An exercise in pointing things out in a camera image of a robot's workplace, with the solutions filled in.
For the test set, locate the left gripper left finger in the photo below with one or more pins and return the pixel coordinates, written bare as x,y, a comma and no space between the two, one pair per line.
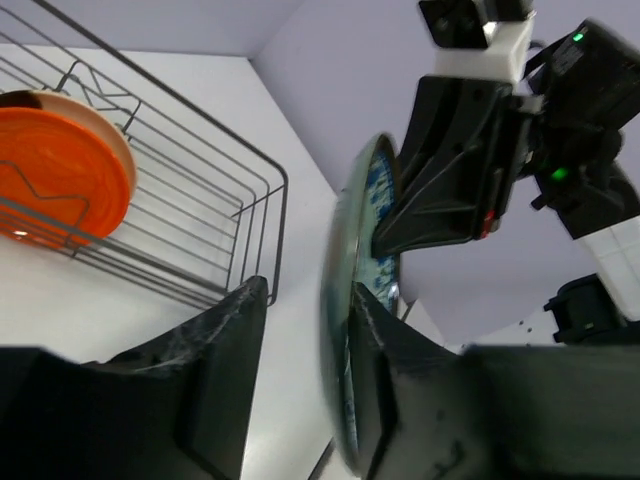
175,407

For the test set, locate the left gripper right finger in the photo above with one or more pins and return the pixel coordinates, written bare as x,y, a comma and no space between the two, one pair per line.
491,412

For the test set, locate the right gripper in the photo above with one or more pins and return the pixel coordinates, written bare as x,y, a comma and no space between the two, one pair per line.
567,135

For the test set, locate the blue patterned plate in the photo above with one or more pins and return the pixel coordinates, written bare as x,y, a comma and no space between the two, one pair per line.
368,196

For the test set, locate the beige plate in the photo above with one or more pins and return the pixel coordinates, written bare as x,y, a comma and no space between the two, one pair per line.
110,130

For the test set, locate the orange plastic plate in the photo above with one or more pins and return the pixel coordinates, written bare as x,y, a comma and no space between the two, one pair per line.
60,168

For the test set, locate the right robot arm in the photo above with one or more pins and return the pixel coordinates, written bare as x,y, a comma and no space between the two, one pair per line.
612,238

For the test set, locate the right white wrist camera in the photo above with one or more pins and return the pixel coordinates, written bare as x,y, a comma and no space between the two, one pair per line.
486,40

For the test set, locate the grey wire dish rack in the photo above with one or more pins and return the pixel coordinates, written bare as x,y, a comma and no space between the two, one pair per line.
209,207

